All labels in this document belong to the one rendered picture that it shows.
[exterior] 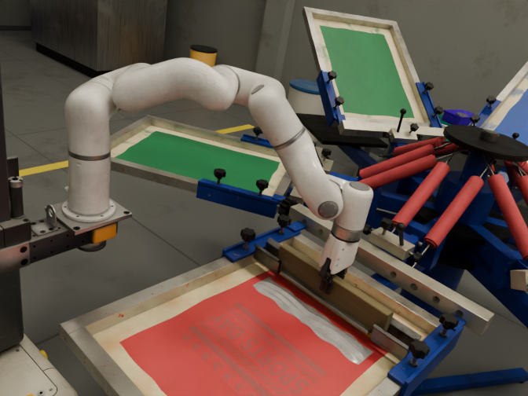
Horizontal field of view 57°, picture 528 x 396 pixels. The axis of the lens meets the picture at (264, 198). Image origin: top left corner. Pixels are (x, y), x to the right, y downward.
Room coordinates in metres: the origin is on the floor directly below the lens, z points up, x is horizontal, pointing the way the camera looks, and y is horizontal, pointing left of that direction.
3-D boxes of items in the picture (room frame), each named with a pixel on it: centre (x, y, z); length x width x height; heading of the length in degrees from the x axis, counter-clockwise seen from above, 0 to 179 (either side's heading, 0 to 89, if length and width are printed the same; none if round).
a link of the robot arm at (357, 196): (1.08, -0.18, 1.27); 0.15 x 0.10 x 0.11; 93
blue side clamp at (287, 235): (1.27, -0.03, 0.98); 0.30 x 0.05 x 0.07; 141
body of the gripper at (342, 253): (1.07, -0.22, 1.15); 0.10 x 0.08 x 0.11; 141
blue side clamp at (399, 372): (0.92, -0.46, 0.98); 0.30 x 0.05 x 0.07; 141
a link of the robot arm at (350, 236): (1.07, -0.22, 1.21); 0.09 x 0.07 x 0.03; 141
